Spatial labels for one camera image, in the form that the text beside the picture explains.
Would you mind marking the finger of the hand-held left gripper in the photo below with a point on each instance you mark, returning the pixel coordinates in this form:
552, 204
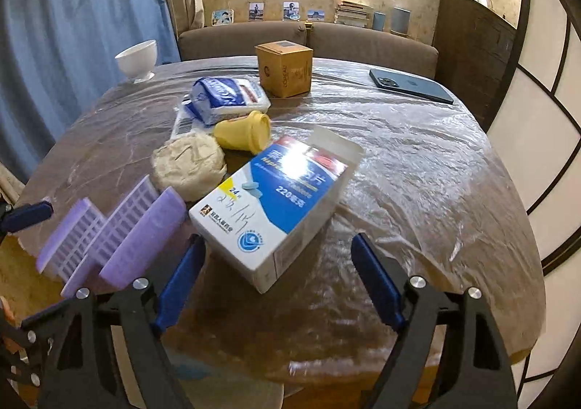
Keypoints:
41, 325
27, 214

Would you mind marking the small photo print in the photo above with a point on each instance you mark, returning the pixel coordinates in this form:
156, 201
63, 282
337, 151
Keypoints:
256, 12
222, 17
316, 16
291, 11

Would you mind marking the dark blue smartphone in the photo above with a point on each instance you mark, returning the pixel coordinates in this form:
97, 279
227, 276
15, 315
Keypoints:
408, 85

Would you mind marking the brown cardboard box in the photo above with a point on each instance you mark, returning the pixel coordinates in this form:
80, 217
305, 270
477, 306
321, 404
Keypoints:
283, 70

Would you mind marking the black framed paper screen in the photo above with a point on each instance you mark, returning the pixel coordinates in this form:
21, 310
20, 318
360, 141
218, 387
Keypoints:
544, 118

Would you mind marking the blue white tissue packet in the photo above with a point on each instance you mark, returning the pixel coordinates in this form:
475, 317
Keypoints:
227, 95

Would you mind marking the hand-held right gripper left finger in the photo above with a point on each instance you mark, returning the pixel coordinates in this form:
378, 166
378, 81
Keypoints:
179, 284

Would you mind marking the white footed bowl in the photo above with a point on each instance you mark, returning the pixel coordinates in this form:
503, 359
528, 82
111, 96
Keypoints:
136, 58

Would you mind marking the blue white medicine box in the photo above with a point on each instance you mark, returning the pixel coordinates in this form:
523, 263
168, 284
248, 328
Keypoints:
272, 209

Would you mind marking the brown sofa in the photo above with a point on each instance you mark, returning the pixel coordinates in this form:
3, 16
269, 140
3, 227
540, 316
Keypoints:
363, 48

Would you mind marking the large grey blue container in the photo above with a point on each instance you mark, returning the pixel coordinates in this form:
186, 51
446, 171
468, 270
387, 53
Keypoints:
400, 21

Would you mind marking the blue curtain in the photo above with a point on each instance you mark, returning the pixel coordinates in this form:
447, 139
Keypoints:
81, 27

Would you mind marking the yellow plastic cup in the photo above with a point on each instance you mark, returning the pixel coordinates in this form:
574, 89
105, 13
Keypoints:
240, 132

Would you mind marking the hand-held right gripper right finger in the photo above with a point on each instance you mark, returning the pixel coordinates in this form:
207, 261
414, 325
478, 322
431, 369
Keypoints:
376, 284

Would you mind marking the stack of books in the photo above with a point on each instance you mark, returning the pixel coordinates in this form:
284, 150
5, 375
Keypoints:
354, 13

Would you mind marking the purple plastic pill organizer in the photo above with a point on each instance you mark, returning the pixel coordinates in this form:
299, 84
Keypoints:
131, 232

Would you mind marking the clear barcode plastic wrapper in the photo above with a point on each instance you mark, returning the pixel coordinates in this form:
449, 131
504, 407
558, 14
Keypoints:
184, 123

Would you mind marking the dark wooden cabinet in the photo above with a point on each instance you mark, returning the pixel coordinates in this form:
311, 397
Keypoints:
476, 55

